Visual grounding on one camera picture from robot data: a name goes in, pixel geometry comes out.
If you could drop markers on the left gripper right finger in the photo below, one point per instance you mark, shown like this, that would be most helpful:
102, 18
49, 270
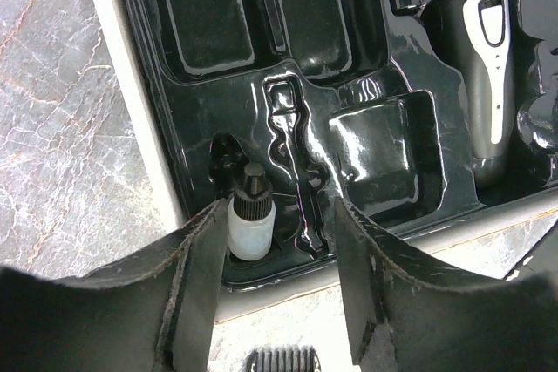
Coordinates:
408, 311

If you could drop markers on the black comb attachment with brush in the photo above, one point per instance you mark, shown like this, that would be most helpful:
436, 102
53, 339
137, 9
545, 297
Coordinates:
283, 359

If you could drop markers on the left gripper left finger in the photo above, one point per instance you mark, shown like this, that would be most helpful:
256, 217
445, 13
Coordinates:
153, 310

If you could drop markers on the black plastic tray insert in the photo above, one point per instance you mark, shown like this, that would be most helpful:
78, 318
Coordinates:
364, 99

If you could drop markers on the grey hair clipper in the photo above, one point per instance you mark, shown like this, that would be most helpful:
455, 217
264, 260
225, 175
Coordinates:
478, 35

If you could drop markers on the white cardboard box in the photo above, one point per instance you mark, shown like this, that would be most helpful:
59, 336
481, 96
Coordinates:
490, 244

